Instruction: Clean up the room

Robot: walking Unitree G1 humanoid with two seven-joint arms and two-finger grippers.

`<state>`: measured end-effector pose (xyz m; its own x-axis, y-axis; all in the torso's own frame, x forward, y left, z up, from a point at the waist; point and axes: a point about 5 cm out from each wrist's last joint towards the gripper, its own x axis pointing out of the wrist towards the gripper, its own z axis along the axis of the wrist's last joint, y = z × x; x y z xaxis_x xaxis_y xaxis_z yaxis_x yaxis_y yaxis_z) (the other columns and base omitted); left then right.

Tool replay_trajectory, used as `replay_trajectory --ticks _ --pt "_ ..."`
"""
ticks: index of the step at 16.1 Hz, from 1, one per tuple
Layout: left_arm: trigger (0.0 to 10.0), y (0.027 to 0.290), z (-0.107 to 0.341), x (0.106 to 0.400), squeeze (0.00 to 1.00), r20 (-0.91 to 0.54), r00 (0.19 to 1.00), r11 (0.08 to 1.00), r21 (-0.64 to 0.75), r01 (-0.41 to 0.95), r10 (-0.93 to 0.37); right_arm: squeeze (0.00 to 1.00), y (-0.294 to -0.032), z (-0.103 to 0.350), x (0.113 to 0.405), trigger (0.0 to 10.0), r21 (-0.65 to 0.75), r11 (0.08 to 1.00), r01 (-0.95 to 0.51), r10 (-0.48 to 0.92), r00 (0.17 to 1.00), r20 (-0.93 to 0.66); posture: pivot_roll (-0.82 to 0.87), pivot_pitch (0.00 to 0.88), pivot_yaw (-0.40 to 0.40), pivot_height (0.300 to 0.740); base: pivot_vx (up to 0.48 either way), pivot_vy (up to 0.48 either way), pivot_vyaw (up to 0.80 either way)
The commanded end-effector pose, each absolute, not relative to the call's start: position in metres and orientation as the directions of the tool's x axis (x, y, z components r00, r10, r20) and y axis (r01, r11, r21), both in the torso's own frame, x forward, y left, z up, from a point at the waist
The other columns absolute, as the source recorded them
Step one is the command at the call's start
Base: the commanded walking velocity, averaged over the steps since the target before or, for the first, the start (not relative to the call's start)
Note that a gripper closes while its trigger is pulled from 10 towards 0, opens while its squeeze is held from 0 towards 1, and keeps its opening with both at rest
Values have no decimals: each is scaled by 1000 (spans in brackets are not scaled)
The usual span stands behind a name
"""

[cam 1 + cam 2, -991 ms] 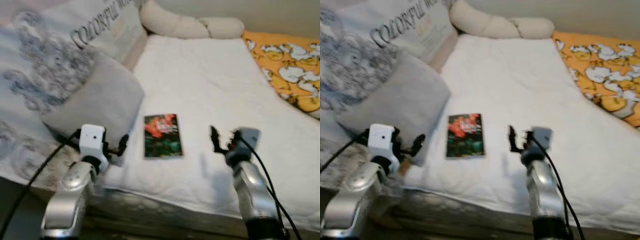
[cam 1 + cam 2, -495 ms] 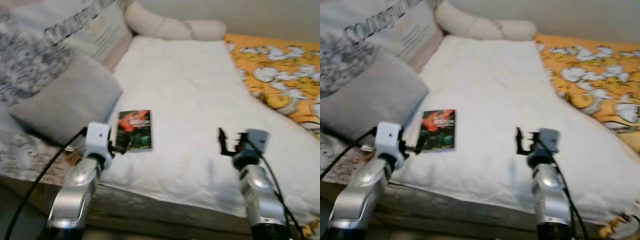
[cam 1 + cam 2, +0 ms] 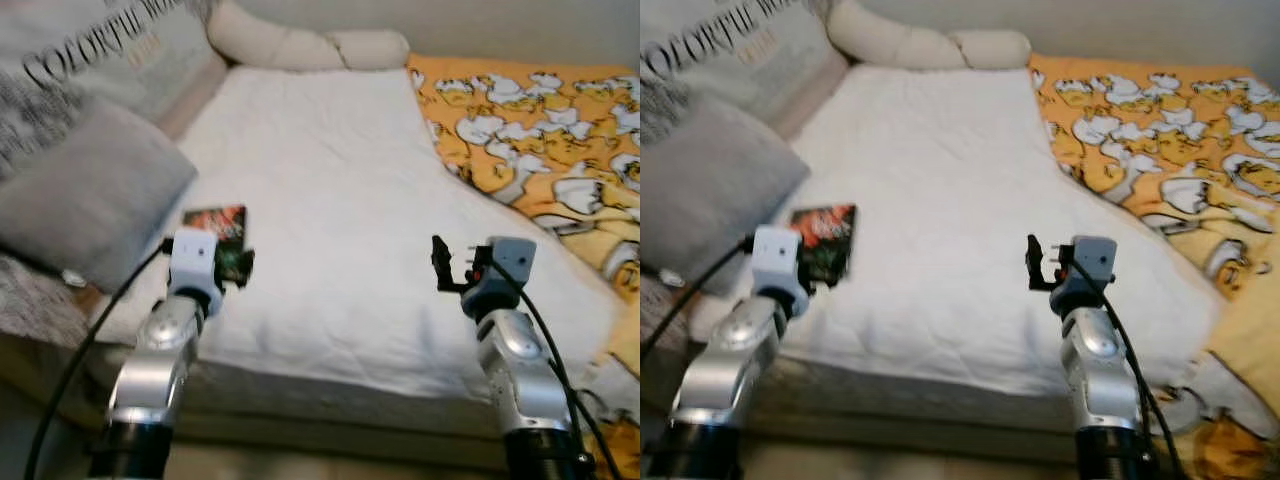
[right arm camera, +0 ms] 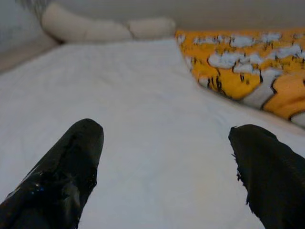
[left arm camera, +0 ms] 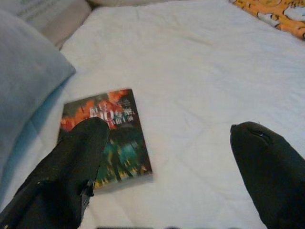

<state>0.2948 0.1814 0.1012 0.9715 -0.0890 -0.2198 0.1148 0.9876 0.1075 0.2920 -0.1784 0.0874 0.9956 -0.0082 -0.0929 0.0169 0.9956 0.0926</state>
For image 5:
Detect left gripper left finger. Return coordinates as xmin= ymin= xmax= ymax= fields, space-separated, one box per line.
xmin=0 ymin=118 xmax=111 ymax=229

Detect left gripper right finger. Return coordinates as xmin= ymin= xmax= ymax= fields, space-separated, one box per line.
xmin=230 ymin=121 xmax=305 ymax=229

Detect beige padded bed frame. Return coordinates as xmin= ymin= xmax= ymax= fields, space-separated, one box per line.
xmin=18 ymin=0 xmax=92 ymax=50

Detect orange patterned blanket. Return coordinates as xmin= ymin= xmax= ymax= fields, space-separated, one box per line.
xmin=228 ymin=0 xmax=305 ymax=40

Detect book with red green cover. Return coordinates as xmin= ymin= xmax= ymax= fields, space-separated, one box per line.
xmin=57 ymin=88 xmax=154 ymax=194

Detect white quilted bed sheet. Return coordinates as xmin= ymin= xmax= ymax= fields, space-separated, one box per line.
xmin=4 ymin=0 xmax=305 ymax=229

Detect light blue pillow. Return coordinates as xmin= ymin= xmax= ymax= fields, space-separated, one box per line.
xmin=0 ymin=9 xmax=77 ymax=191

